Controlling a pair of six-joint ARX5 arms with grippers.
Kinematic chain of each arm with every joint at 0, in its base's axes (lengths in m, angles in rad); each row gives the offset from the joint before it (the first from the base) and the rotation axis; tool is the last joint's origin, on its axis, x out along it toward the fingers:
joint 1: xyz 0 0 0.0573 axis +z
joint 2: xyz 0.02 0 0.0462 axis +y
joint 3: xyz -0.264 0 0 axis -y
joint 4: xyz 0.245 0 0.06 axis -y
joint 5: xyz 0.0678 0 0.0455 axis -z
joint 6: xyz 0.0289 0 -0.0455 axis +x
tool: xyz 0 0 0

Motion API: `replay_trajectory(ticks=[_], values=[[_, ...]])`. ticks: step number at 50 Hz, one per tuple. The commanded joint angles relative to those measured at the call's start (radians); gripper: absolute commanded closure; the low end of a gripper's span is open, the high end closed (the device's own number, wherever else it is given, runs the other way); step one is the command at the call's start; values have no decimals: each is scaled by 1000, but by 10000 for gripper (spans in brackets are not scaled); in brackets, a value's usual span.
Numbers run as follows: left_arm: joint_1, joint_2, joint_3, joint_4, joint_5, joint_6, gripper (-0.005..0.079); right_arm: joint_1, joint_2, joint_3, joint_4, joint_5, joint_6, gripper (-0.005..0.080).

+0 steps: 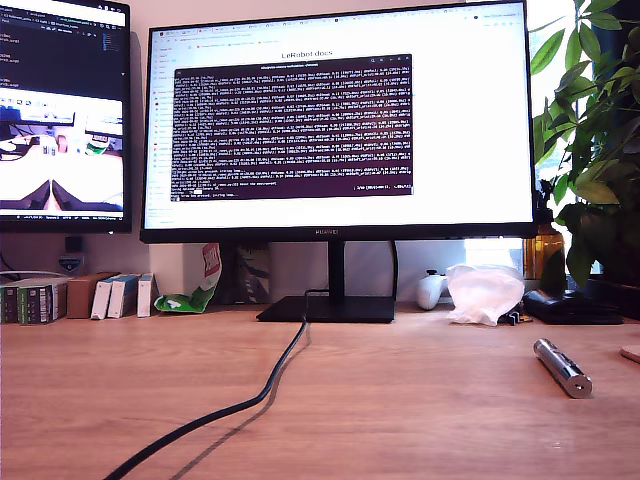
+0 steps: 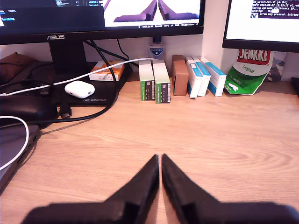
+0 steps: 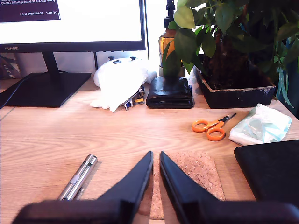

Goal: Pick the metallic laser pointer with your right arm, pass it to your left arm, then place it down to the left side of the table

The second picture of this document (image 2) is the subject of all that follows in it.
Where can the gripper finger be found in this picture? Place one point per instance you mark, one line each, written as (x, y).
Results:
(140, 191)
(182, 191)

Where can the blue white box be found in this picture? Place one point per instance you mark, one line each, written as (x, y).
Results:
(192, 81)
(204, 79)
(218, 81)

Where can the brown cardboard box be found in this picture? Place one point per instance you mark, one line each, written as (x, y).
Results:
(180, 77)

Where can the white earbuds case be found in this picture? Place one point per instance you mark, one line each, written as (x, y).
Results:
(79, 89)

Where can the orange white box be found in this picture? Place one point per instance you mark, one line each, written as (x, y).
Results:
(102, 74)

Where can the green Jenkki gum bag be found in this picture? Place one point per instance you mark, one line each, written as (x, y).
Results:
(247, 74)

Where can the dark grey laptop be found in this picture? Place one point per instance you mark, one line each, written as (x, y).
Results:
(11, 144)

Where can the Cuticura sanitiser bottle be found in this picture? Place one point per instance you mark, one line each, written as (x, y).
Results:
(156, 51)

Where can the black case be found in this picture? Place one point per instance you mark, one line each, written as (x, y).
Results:
(25, 109)

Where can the black Asus monitor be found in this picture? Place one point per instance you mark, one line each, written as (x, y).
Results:
(67, 56)

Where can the grey patterned pouch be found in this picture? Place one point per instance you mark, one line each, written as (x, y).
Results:
(279, 67)

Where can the brown leather pouch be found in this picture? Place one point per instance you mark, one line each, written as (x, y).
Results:
(16, 64)

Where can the black Huawei monitor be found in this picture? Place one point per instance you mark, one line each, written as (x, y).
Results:
(257, 28)

